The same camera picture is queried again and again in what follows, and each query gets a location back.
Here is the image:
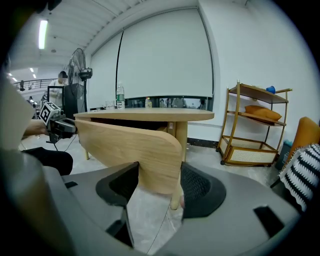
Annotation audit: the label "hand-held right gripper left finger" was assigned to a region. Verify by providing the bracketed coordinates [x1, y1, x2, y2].
[61, 161, 140, 249]

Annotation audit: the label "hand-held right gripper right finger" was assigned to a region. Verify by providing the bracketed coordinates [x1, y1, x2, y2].
[158, 161, 301, 256]

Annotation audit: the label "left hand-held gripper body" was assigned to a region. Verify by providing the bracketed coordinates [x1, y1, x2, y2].
[38, 101, 77, 145]

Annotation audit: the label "light wooden coffee table drawer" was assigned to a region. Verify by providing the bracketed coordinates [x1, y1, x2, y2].
[74, 117, 184, 195]

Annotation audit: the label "person's left forearm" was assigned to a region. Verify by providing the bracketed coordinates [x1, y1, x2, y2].
[23, 121, 50, 137]

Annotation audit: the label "light wooden coffee table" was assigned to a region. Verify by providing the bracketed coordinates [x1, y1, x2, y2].
[73, 107, 216, 211]

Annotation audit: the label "black glass door cabinet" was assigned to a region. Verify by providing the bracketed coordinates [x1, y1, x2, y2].
[47, 83, 86, 120]

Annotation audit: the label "person's black trousers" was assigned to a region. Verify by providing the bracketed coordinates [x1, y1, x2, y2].
[21, 146, 74, 177]

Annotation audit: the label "person's white shirt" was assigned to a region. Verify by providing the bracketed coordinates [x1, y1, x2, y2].
[0, 71, 36, 151]

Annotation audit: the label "black standing fan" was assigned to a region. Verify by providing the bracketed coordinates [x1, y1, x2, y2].
[67, 47, 94, 113]

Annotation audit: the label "wooden rattan shelf cart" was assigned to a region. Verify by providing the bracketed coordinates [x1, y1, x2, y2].
[216, 79, 294, 168]

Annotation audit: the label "clear green label water bottle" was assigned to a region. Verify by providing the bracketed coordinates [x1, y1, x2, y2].
[116, 84, 126, 110]

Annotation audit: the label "narrow white roller blind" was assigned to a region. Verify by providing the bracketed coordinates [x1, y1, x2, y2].
[89, 30, 125, 110]

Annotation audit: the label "teal waste bin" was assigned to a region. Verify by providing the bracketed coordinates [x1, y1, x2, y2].
[274, 139, 295, 171]

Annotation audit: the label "long ceiling tube light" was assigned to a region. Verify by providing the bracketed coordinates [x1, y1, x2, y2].
[37, 19, 49, 50]

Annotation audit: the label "orange cushion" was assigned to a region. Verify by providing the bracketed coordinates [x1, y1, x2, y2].
[244, 104, 283, 122]

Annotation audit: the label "black white patterned blanket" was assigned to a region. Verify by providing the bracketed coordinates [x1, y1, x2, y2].
[278, 143, 320, 213]

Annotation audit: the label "orange armchair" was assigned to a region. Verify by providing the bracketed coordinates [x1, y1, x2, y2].
[269, 116, 320, 190]

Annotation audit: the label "wide white roller blind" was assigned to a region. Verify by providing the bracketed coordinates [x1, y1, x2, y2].
[116, 8, 215, 100]

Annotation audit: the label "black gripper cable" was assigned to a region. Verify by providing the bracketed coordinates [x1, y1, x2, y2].
[45, 134, 77, 153]

